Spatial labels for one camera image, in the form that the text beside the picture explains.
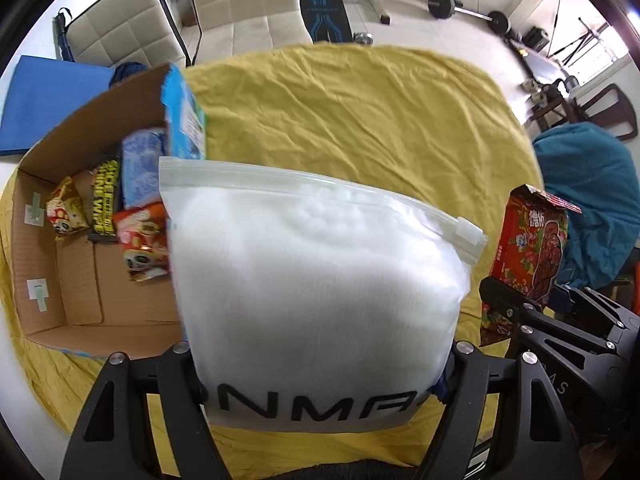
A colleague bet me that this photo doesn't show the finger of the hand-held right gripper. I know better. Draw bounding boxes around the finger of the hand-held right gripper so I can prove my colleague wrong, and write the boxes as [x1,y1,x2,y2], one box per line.
[479,276,631,361]
[551,284,640,333]

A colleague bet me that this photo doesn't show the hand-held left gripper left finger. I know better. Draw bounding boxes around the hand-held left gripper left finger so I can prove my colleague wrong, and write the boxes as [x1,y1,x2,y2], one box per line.
[60,341,236,480]

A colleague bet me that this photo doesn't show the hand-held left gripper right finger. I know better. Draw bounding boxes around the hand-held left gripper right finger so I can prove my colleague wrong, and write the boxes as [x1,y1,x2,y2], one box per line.
[420,341,586,480]

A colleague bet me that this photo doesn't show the red snack packet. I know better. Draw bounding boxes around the red snack packet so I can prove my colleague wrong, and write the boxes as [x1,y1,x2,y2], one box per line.
[479,184,583,347]

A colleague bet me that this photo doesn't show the cardboard box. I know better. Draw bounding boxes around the cardboard box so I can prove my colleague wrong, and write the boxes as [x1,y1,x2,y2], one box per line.
[11,63,208,358]

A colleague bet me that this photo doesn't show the orange panda snack packet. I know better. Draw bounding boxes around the orange panda snack packet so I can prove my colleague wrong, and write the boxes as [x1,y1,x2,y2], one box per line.
[112,201,173,283]

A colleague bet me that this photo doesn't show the white zip pouch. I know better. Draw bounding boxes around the white zip pouch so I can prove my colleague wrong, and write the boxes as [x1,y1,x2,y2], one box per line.
[158,156,488,433]

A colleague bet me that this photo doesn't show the black wipes packet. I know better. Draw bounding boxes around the black wipes packet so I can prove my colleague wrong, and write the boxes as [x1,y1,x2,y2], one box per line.
[89,159,123,246]

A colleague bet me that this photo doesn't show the yellow panda snack packet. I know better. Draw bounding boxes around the yellow panda snack packet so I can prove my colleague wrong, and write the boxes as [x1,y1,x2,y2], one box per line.
[46,176,90,243]

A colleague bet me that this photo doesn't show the light blue snack packet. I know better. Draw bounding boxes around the light blue snack packet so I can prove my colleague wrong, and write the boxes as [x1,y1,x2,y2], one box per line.
[121,127,168,209]

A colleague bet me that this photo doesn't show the teal blanket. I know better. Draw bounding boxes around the teal blanket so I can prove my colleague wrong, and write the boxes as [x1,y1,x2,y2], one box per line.
[531,122,640,291]

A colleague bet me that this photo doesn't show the dark wooden chair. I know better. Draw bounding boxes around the dark wooden chair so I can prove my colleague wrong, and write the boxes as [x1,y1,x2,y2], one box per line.
[575,83,640,141]

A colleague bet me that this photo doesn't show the yellow tablecloth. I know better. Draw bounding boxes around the yellow tablecloth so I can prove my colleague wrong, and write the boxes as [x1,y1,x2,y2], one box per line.
[0,44,546,468]

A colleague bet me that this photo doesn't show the black speaker box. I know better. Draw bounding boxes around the black speaker box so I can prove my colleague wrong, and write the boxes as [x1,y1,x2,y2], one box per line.
[520,26,551,51]

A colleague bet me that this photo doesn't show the blue foam mat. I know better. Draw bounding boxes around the blue foam mat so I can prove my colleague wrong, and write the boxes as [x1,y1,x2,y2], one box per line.
[0,55,116,157]

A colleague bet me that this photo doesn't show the short barbell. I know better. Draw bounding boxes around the short barbell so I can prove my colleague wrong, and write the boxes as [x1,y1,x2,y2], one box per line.
[428,0,511,36]

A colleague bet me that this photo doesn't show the dark blue cloth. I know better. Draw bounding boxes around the dark blue cloth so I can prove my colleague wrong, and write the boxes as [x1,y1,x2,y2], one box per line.
[109,61,151,86]

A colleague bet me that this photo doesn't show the black weight bench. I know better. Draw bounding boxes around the black weight bench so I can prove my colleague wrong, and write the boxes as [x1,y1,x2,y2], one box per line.
[298,0,351,43]

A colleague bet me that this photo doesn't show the white quilted chair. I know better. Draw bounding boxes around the white quilted chair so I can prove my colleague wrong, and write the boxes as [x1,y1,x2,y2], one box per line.
[65,0,191,68]
[180,0,313,66]

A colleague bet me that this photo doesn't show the black folded frame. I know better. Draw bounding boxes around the black folded frame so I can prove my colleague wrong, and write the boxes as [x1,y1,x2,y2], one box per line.
[54,7,76,61]

